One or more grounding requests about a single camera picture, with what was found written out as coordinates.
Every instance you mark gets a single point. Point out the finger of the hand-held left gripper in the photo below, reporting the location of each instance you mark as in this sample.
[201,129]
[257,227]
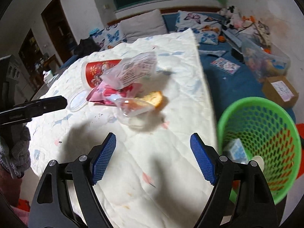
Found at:
[47,105]

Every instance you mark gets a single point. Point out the cardboard box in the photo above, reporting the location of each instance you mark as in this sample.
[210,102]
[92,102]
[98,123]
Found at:
[281,91]

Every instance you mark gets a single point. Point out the printed fabric bag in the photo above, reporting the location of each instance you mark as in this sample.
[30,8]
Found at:
[262,33]

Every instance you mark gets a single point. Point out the colourful sticker sheet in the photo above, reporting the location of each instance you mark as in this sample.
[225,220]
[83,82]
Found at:
[224,65]

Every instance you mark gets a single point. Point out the white cabinet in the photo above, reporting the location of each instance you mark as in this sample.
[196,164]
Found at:
[20,76]

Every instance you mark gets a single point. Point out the wide butterfly print pillow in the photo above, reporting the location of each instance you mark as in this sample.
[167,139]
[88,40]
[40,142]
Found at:
[197,26]

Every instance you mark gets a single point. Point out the pink snack wrapper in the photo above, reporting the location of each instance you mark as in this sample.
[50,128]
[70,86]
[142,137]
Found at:
[106,95]

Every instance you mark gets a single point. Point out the long patterned box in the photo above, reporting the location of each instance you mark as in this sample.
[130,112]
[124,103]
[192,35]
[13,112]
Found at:
[232,38]

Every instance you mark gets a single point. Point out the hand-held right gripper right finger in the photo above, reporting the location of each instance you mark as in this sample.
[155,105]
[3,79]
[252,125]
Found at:
[203,159]

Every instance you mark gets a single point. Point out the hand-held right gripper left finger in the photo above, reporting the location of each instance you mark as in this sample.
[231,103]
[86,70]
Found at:
[104,159]

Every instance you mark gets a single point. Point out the clear printed plastic bag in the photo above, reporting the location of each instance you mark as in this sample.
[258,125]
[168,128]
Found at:
[133,68]

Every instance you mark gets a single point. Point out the dark wooden shelf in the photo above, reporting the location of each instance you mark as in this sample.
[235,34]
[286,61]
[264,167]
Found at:
[35,57]

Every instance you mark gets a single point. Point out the square butterfly print pillow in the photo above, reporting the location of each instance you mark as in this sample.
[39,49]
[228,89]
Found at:
[110,36]

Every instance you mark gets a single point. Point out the yellow bread piece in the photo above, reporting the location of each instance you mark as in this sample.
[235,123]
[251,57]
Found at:
[154,98]

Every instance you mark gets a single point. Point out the clear plastic storage bin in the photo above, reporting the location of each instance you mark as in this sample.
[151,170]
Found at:
[266,59]

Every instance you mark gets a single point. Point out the black case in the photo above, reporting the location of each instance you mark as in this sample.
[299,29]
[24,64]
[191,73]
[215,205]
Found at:
[238,55]

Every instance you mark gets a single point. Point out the dark wooden door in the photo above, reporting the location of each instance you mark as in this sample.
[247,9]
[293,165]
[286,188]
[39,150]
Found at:
[59,28]

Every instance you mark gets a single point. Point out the light blue cloth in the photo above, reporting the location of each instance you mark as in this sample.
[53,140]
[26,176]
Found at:
[95,31]

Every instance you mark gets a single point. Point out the white paper cup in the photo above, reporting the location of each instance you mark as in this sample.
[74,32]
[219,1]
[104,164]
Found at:
[259,163]

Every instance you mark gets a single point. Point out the black white cow plush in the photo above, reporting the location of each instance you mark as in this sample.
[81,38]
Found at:
[229,15]

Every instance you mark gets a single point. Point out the blue white milk carton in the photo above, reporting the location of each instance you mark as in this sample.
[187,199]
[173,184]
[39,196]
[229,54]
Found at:
[236,150]

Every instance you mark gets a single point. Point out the blue sofa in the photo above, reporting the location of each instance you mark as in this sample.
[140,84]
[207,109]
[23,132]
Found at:
[228,85]

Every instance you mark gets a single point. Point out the orange fox plush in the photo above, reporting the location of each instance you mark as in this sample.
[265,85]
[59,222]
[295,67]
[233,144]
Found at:
[248,21]

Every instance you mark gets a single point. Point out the pink cloth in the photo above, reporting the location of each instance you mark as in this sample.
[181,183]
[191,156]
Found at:
[21,216]

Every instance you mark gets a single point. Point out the small orange ball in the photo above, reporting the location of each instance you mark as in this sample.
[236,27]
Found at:
[221,39]

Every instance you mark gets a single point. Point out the grey pillow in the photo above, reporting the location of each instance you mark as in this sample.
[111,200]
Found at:
[142,26]

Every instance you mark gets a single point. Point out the red paper cup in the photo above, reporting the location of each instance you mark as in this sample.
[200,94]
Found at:
[95,72]

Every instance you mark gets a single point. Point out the green plastic mesh basket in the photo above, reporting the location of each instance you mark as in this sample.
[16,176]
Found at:
[237,114]

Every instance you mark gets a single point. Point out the clear plastic lid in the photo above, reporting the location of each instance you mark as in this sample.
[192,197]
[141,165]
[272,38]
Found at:
[77,101]

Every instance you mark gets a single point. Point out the black clothing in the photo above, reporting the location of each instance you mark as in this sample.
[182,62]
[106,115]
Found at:
[86,47]

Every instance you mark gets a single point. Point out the clear plastic cup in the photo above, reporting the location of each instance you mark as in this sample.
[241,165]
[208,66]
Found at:
[133,109]

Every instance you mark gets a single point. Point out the white quilted printed mat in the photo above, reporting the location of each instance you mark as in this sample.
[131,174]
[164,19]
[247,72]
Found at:
[142,166]

